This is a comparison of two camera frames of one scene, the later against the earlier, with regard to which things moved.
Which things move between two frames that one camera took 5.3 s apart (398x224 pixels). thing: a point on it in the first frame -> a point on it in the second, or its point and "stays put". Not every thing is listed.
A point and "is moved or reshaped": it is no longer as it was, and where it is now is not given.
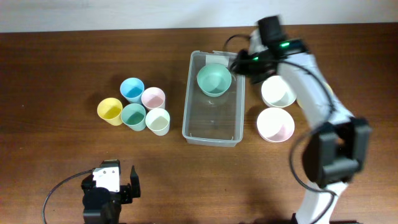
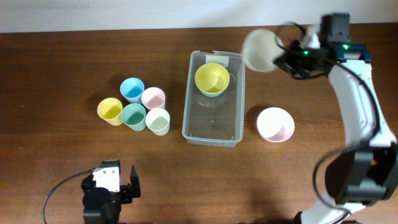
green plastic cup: [134, 116] stays put
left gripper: [125, 189] stays put
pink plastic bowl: [275, 124] stays put
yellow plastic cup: [110, 109] stays put
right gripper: [241, 66] -> [283, 61]
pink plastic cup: [153, 98] stays put
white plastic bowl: [277, 92] is moved or reshaped
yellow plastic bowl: [300, 103] -> [212, 77]
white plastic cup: [158, 121] stays put
